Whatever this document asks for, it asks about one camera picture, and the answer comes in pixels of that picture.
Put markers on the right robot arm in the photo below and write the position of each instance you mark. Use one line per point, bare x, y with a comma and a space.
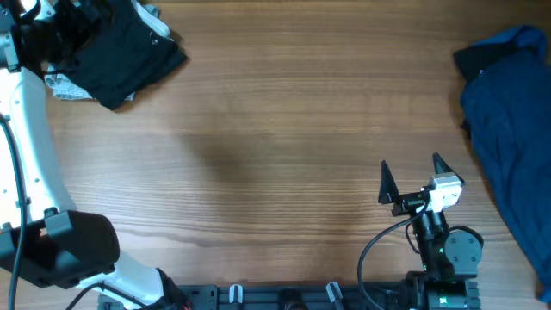
449, 254

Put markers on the dark blue garment pile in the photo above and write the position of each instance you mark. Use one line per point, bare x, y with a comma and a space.
506, 107

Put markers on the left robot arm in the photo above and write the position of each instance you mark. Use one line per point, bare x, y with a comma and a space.
45, 239

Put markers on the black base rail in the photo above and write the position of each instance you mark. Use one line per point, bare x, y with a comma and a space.
211, 297

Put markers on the folded light blue jeans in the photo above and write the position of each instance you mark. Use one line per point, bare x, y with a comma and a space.
64, 89

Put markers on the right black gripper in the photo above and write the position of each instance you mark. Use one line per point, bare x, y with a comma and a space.
389, 193

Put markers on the black garment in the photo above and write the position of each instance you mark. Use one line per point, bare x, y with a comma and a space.
125, 58

